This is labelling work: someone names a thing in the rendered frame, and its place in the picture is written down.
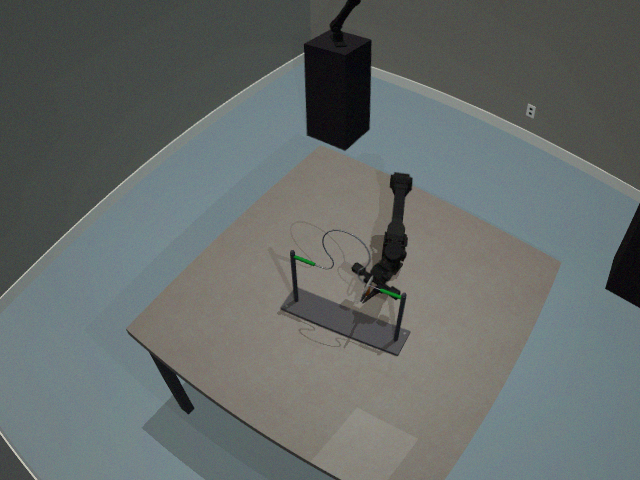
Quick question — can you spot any orange handle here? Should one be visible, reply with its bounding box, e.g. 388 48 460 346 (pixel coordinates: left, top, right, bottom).
362 276 373 296

